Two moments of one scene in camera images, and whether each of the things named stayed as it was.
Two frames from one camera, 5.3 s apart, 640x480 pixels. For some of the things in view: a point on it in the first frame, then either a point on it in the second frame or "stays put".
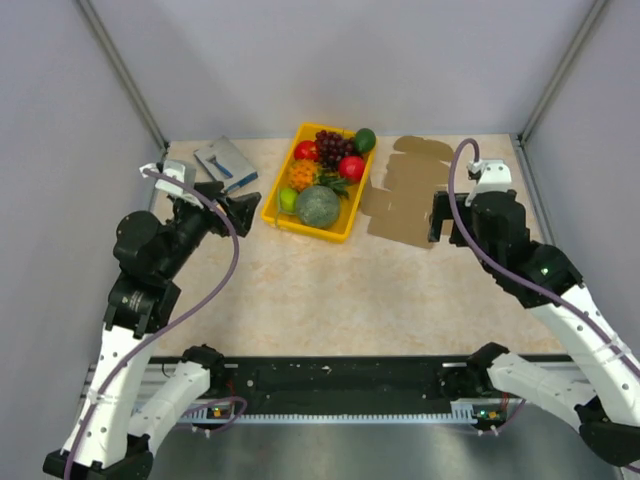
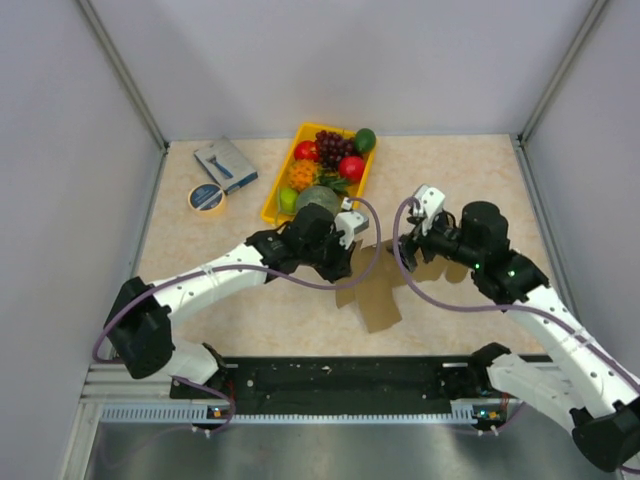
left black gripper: x=242 y=210 to x=340 y=267
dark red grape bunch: x=331 y=146 stays put
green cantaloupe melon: x=318 y=207 stays put
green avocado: x=365 y=139 stays put
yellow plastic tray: x=342 y=229 stays put
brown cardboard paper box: x=413 y=177 to x=379 y=297
